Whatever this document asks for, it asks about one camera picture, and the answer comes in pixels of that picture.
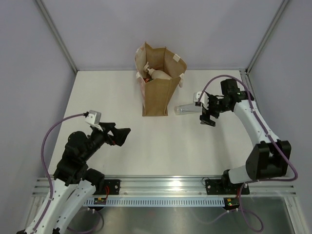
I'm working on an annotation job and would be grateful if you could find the green dish soap bottle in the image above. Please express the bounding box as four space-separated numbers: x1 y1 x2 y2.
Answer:
143 78 153 83

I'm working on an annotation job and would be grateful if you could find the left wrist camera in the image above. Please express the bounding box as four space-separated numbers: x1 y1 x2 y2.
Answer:
85 110 103 131

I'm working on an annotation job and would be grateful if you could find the brown canvas tote bag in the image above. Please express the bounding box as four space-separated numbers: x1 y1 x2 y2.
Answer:
135 42 187 117

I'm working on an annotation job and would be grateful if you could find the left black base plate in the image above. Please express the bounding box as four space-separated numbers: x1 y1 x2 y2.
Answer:
94 179 120 195

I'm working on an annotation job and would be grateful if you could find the silver squeeze tube clear cap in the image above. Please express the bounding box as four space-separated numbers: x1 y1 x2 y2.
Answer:
174 103 202 115

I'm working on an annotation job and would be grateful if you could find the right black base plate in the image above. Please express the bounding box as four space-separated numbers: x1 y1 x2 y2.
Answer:
204 178 242 195

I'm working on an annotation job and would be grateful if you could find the right aluminium frame post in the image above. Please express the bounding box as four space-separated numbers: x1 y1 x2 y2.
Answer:
245 0 292 74

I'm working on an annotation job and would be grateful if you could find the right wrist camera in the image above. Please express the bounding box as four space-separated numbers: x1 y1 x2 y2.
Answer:
193 91 209 110

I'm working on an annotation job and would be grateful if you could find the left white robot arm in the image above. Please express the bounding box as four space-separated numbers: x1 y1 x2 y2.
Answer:
20 122 131 234

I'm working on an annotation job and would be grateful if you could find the left aluminium frame post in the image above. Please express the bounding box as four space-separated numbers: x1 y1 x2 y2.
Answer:
34 0 78 75

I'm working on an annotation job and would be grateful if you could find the slotted white cable duct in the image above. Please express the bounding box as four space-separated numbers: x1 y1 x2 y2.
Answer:
83 197 225 207

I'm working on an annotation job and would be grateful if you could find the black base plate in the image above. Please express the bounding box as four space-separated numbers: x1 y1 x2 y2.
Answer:
94 179 120 195
204 178 242 195

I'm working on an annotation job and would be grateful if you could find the aluminium mounting rail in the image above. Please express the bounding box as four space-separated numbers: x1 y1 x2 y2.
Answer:
33 176 297 197

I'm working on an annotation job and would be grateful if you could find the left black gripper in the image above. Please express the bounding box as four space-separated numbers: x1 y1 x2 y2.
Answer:
81 122 130 162

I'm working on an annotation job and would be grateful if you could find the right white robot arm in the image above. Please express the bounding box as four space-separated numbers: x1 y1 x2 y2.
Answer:
194 75 292 194

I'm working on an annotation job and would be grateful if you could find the beige pump dispenser bottle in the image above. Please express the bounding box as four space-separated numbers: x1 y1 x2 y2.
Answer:
143 62 172 80

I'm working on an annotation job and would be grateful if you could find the aluminium frame post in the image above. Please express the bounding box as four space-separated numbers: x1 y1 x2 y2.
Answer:
34 0 78 75
245 0 292 74

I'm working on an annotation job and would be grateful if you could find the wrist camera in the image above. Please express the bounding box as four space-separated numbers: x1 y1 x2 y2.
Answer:
193 91 209 110
85 110 103 131

